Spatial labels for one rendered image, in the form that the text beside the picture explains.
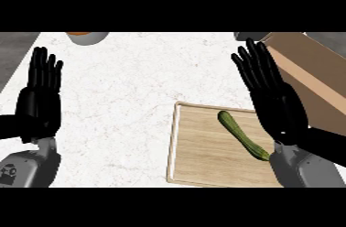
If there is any green squash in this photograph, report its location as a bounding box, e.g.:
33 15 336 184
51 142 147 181
216 110 272 162

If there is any pale wooden tray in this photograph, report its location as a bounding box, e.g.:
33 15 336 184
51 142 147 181
166 101 284 189

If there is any brown cardboard box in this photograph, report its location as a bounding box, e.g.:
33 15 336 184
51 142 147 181
259 32 346 137

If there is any grey bowl with orange content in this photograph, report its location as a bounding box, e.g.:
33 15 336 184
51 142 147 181
65 32 111 47

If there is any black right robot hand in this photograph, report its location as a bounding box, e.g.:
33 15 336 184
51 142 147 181
230 38 346 168

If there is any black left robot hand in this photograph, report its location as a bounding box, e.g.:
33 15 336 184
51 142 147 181
0 46 65 145

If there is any dark grey round object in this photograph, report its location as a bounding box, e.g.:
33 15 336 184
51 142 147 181
232 32 272 42

